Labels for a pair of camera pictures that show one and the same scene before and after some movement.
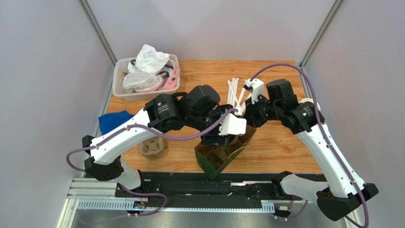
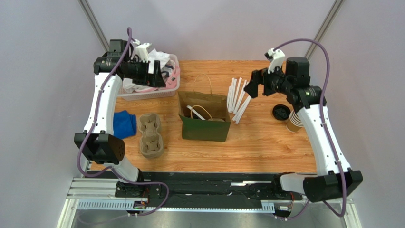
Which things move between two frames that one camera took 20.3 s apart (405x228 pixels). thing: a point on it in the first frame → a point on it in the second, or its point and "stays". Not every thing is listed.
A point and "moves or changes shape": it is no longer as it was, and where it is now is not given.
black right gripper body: [254, 111] → [263, 82]
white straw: [232, 99] moves or changes shape
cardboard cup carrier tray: [216, 155] moves or changes shape
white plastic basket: [121, 66] stays
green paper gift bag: [213, 158] moves or changes shape
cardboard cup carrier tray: [153, 147] stays
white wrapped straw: [235, 89] stays
